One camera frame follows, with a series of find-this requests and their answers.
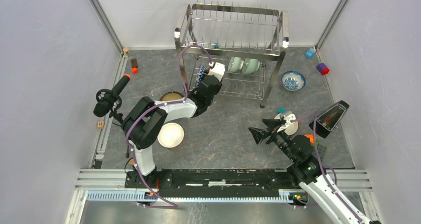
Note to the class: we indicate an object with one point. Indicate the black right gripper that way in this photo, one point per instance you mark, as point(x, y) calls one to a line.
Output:
point(259, 134)

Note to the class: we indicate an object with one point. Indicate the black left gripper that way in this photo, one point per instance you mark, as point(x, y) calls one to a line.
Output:
point(219, 88)

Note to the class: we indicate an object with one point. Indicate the blue white zigzag bowl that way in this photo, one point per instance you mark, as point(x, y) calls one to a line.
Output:
point(200, 75)

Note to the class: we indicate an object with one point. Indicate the teal glazed bowl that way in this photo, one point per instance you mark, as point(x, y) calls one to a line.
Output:
point(289, 133)

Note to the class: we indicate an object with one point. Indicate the black patterned bowl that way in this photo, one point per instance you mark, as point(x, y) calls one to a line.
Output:
point(171, 96)

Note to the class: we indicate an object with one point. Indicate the blue white floral bowl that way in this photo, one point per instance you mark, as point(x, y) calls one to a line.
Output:
point(293, 80)

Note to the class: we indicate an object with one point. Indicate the stainless steel dish rack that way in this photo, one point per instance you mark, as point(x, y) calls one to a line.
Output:
point(248, 32)

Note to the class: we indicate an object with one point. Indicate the orange bowl white inside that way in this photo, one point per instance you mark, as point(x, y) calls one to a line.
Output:
point(171, 135)

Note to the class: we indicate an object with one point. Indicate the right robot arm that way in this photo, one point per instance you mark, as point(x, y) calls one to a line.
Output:
point(308, 173)

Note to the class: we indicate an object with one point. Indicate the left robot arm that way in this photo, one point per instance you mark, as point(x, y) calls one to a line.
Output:
point(143, 124)

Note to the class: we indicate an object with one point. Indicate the teal block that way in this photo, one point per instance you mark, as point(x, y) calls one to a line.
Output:
point(281, 110)

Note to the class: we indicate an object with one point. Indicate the green checked small bowl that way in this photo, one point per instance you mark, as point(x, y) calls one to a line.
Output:
point(235, 64)

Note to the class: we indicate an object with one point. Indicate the pale green bowl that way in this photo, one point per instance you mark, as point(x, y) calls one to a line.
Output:
point(250, 66)

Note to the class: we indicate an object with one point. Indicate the orange arch block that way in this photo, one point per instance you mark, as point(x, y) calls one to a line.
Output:
point(311, 138)

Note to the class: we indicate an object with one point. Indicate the grey lego baseplate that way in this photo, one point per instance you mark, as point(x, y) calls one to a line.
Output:
point(321, 151)

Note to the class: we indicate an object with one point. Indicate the black metronome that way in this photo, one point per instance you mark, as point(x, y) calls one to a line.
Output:
point(329, 119)

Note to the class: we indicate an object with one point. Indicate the brown block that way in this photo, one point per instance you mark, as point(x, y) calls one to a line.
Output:
point(134, 63)

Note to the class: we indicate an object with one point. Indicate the red purple block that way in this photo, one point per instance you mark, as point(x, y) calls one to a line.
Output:
point(322, 69)

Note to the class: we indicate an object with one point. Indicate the light blue block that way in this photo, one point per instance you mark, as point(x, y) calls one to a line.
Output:
point(310, 53)

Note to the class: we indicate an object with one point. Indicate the black mini tripod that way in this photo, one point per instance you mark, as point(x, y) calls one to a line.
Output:
point(119, 118)

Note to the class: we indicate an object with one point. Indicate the black microphone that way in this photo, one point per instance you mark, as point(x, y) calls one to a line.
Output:
point(109, 100)

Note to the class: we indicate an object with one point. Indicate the wooden letter cube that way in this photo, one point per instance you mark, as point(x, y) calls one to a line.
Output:
point(100, 124)

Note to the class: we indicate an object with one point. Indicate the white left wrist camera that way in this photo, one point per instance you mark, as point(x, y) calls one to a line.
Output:
point(217, 70)

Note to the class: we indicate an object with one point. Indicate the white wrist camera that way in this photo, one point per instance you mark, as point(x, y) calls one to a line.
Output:
point(290, 123)
point(217, 70)

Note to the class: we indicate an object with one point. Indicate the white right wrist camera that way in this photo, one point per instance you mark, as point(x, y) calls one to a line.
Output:
point(290, 123)

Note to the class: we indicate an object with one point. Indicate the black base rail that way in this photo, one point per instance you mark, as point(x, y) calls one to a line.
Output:
point(215, 183)

